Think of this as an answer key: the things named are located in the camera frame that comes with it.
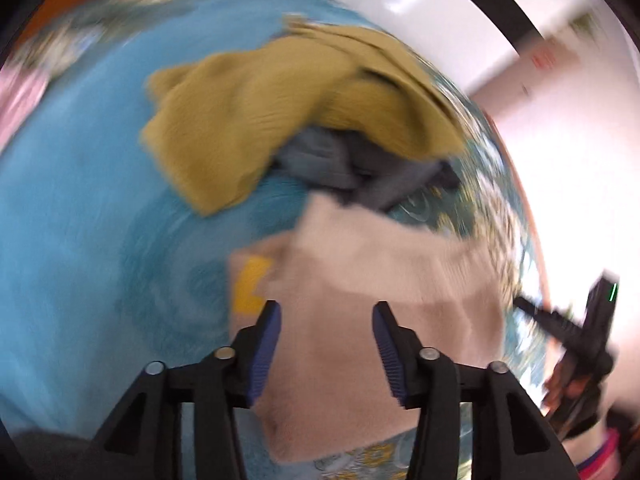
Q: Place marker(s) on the dark grey cloth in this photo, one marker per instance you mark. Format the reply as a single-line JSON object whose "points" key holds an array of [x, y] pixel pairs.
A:
{"points": [[55, 457]]}

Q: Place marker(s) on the white glossy wardrobe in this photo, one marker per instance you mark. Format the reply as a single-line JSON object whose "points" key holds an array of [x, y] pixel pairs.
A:
{"points": [[425, 0]]}

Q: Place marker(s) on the mustard knit sweater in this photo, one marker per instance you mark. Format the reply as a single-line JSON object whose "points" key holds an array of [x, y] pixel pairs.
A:
{"points": [[240, 110]]}

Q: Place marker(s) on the beige door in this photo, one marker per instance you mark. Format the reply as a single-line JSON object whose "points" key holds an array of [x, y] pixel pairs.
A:
{"points": [[520, 60]]}

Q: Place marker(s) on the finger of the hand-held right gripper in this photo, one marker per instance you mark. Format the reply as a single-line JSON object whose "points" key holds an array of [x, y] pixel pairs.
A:
{"points": [[547, 317]]}

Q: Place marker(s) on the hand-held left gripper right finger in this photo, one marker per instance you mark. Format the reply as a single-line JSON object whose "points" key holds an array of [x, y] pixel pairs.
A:
{"points": [[387, 350]]}

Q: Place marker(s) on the teal floral bedspread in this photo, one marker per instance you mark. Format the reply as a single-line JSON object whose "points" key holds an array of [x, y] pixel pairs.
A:
{"points": [[75, 235]]}

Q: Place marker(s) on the person's right hand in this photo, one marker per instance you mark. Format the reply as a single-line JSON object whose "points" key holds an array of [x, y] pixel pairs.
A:
{"points": [[562, 387]]}

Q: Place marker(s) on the pink folded clothes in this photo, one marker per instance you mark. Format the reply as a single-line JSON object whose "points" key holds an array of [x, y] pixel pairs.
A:
{"points": [[20, 105]]}

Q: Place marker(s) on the beige fuzzy sweater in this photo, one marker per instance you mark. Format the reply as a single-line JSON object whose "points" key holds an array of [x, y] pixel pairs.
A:
{"points": [[360, 280]]}

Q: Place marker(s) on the red door decoration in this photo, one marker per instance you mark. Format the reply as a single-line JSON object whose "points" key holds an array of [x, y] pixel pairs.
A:
{"points": [[545, 57]]}

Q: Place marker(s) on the wooden headboard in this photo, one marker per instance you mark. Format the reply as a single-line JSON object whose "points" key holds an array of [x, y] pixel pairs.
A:
{"points": [[55, 5]]}

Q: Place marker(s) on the green hanging plant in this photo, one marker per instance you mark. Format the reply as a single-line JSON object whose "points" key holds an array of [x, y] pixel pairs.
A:
{"points": [[587, 22]]}

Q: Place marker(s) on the grey garment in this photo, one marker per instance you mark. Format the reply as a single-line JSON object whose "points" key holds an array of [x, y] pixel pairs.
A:
{"points": [[330, 160]]}

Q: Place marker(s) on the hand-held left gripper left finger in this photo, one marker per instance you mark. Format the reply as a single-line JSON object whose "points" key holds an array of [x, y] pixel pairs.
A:
{"points": [[262, 355]]}

